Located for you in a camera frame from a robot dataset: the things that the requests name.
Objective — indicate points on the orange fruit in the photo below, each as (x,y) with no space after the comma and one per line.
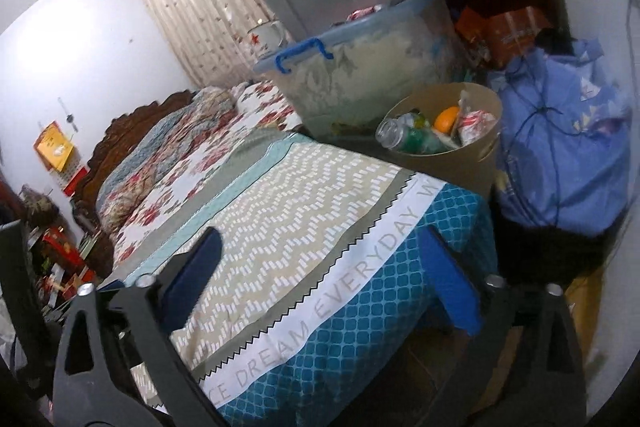
(446,119)

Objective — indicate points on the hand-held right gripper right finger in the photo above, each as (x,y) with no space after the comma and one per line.
(450,277)

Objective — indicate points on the carved wooden headboard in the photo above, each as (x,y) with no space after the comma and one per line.
(115,132)

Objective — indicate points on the folded patterned quilt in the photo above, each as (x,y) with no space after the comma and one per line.
(150,147)

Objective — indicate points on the blue cloth bundle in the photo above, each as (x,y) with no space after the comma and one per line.
(560,132)

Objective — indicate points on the small wall ornament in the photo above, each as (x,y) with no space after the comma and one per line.
(69,114)

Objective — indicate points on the red gift box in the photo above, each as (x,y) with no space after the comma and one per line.
(60,247)

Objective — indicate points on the orange cardboard box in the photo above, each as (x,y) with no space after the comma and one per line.
(510,29)

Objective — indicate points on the yellow wall calendar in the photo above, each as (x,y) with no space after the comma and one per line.
(52,147)

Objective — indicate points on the green packet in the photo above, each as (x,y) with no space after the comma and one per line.
(425,142)

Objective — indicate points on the red white wrapper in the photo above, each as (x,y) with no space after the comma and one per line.
(365,13)

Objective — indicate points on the dark dried plant decoration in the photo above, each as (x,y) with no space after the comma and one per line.
(40,207)

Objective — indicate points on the brown trash bin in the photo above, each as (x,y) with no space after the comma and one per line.
(450,167)

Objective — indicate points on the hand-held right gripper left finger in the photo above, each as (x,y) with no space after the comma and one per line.
(195,277)

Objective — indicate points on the white enamel mug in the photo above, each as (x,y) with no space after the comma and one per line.
(267,39)

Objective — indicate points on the clear plastic bottle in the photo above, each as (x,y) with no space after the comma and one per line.
(392,134)

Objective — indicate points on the bed with patterned bedspread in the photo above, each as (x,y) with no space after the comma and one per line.
(300,207)

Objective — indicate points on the blue lid storage box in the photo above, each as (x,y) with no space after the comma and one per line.
(375,57)

